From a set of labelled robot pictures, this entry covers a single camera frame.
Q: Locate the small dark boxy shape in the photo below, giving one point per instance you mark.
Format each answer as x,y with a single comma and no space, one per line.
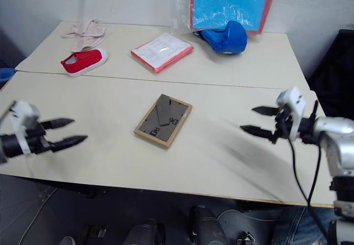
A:
95,232

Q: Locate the red packet in plastic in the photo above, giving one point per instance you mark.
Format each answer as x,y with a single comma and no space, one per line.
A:
161,51

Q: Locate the red canvas shoe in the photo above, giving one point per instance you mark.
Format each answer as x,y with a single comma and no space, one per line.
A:
85,61

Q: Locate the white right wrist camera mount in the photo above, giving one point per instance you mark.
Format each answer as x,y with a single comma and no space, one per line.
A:
296,99

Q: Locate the pink cloth garment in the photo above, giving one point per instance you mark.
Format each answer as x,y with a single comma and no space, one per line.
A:
85,32

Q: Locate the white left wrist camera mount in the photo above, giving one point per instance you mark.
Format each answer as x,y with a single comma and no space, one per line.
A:
24,109

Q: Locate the dark grey flat plate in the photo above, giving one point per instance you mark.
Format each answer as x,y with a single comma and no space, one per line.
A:
249,221

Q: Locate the blue foam board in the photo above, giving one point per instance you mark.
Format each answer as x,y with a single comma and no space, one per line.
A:
229,1

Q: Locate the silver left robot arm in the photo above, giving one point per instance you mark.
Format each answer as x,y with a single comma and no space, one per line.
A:
11,146

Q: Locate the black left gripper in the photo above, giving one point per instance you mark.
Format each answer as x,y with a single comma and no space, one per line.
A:
37,142

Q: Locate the clear plastic bag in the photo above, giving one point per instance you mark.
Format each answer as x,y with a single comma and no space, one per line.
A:
181,12

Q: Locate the black fabric object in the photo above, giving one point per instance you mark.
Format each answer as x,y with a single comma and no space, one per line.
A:
337,70

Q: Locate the blue plastic basin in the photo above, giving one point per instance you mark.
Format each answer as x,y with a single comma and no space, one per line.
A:
5,75

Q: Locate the dark rounded shape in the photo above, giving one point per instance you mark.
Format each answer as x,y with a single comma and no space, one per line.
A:
145,232
206,225

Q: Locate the blue boxing glove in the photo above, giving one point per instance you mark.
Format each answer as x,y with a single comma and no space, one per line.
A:
228,39

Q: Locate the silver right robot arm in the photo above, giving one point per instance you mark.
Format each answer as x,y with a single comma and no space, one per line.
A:
336,134

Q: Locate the blue denim fabric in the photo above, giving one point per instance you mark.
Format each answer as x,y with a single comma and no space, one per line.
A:
301,225

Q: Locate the grey rounded shape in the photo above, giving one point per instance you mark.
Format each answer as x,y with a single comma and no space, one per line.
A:
67,241

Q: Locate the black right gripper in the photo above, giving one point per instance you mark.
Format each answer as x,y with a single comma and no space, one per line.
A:
282,130

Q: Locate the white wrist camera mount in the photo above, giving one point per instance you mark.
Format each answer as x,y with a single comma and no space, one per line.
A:
24,109
296,99

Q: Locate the wooden framed dark picture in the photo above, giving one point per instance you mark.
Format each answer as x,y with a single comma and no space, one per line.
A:
163,122

